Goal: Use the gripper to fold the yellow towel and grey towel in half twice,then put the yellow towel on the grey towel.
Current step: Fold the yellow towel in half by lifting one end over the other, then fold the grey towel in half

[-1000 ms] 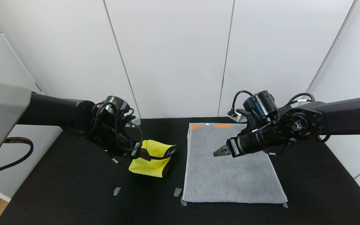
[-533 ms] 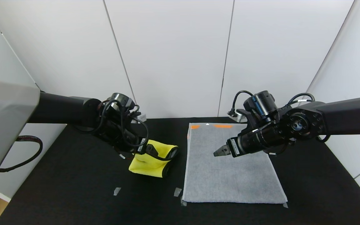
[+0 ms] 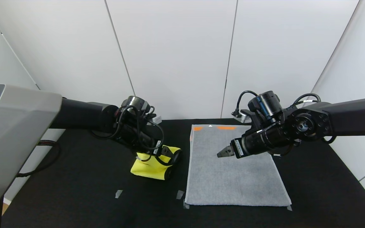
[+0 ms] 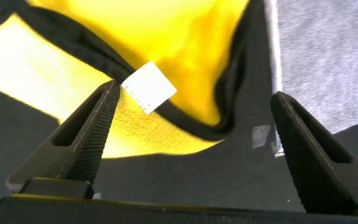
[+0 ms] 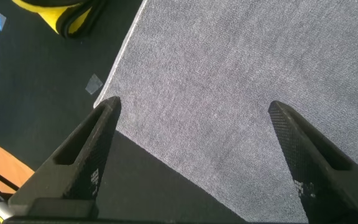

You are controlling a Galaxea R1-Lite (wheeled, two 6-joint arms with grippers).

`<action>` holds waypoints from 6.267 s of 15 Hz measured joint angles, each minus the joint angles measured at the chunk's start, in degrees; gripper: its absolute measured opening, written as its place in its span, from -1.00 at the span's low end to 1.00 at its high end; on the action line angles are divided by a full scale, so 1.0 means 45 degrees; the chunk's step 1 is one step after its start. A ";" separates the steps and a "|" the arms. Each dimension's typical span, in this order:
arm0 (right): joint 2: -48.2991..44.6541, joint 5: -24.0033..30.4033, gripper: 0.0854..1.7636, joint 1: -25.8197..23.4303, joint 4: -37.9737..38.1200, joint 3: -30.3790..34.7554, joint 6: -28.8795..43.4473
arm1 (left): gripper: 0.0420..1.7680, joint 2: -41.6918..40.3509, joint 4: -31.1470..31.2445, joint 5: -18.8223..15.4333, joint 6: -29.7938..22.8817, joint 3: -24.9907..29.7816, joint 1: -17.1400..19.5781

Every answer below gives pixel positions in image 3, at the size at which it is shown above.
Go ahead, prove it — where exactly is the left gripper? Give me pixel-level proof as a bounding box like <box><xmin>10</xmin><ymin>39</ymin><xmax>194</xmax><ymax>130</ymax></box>
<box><xmin>138</xmin><ymin>131</ymin><xmax>183</xmax><ymax>166</ymax></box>

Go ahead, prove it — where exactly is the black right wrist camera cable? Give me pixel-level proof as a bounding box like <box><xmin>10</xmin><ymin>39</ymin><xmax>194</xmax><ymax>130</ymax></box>
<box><xmin>235</xmin><ymin>91</ymin><xmax>259</xmax><ymax>117</ymax></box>

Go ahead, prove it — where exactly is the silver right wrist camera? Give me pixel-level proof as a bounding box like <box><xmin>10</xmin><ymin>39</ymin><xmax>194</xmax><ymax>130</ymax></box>
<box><xmin>233</xmin><ymin>109</ymin><xmax>253</xmax><ymax>123</ymax></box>

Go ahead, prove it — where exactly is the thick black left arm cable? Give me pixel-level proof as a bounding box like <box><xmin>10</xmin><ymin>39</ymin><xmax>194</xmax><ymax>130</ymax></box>
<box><xmin>16</xmin><ymin>140</ymin><xmax>61</xmax><ymax>178</ymax></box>

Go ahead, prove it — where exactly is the yellow microfiber towel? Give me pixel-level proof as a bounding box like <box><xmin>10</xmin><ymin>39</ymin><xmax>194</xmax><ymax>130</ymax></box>
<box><xmin>131</xmin><ymin>145</ymin><xmax>182</xmax><ymax>180</ymax></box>

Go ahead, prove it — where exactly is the grey towel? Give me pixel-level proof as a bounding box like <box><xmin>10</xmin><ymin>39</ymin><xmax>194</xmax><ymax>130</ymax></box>
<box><xmin>184</xmin><ymin>124</ymin><xmax>292</xmax><ymax>206</ymax></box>

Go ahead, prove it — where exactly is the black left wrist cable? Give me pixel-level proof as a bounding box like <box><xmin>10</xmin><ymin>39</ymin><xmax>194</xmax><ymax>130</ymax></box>
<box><xmin>116</xmin><ymin>106</ymin><xmax>174</xmax><ymax>167</ymax></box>

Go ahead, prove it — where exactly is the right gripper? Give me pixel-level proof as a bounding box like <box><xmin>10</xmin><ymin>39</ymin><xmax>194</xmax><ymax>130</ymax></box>
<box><xmin>217</xmin><ymin>130</ymin><xmax>275</xmax><ymax>159</ymax></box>

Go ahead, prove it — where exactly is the black cable with white label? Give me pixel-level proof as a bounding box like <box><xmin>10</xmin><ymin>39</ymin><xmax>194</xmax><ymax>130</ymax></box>
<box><xmin>292</xmin><ymin>93</ymin><xmax>322</xmax><ymax>108</ymax></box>

